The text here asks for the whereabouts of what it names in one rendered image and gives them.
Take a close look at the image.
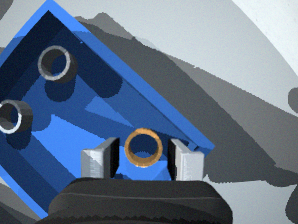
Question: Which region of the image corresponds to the bronze bushing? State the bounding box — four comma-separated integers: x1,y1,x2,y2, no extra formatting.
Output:
124,128,163,167

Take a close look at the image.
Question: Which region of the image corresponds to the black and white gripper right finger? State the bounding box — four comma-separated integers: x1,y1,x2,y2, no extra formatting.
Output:
167,139,204,181

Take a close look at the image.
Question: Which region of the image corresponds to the blue square crate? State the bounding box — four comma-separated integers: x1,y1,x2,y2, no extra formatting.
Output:
0,0,215,219

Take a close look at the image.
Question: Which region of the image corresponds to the grey metal bushing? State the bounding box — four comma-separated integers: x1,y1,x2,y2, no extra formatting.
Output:
0,100,33,134
38,45,78,84

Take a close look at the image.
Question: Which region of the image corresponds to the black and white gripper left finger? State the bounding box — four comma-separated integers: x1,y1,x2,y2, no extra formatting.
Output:
81,137,120,179

